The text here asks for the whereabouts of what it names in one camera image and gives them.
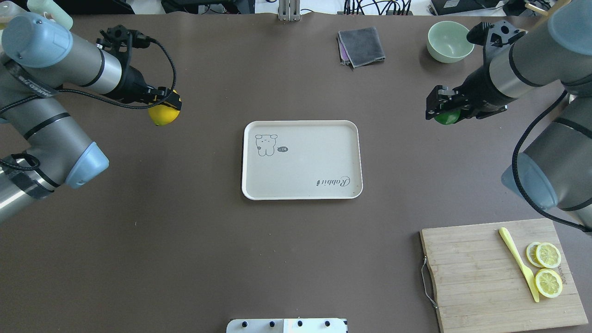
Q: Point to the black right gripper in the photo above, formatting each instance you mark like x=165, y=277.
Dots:
x=473, y=89

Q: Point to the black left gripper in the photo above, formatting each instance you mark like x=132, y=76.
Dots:
x=131, y=84

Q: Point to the yellow lemon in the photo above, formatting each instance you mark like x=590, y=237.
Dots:
x=162, y=115

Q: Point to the green lime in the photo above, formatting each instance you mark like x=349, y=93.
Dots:
x=448, y=118

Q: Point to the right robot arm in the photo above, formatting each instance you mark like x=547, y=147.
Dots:
x=551, y=163

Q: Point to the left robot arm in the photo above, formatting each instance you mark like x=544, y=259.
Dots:
x=40, y=60

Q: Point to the cream rabbit tray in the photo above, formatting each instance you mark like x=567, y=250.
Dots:
x=301, y=160

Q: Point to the green ceramic bowl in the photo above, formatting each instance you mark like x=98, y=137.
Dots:
x=447, y=42

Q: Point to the grey folded cloth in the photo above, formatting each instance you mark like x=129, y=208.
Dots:
x=360, y=47

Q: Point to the mint green cup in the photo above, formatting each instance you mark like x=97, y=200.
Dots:
x=51, y=10

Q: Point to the lemon slice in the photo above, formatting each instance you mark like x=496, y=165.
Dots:
x=548, y=282
x=531, y=254
x=548, y=255

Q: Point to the wooden cutting board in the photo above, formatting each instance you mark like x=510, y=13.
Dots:
x=479, y=288

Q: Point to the yellow plastic knife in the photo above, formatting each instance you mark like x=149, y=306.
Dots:
x=526, y=271

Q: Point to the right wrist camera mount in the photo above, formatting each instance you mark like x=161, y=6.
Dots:
x=494, y=37

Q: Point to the aluminium frame post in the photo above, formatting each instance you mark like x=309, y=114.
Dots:
x=289, y=10

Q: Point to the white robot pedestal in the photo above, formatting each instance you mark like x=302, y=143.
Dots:
x=288, y=325

